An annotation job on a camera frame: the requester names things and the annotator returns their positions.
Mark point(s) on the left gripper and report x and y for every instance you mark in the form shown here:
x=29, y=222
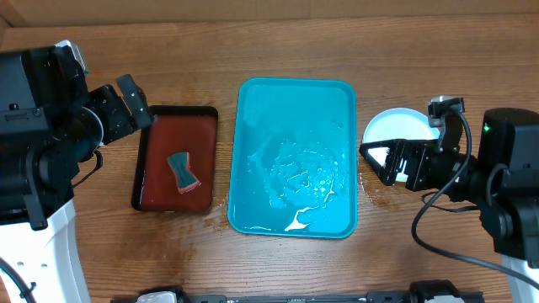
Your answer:
x=105, y=99

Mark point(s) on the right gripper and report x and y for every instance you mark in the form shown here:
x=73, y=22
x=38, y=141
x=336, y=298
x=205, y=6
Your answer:
x=412, y=165

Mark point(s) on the light blue plate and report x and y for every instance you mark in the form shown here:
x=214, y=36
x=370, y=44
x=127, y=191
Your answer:
x=398, y=123

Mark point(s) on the green and orange sponge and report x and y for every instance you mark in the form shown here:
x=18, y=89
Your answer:
x=180, y=166

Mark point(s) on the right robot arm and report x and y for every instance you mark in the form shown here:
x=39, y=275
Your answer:
x=501, y=182

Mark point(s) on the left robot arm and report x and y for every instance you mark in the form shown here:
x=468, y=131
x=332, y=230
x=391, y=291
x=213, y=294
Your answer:
x=51, y=123

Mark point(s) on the black tray with red liquid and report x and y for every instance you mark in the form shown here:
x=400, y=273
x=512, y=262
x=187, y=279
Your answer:
x=191, y=129

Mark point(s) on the teal plastic tray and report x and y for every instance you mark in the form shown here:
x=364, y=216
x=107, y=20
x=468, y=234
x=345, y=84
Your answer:
x=294, y=159

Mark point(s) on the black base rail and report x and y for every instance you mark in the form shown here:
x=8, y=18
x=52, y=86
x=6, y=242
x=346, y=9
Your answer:
x=427, y=291

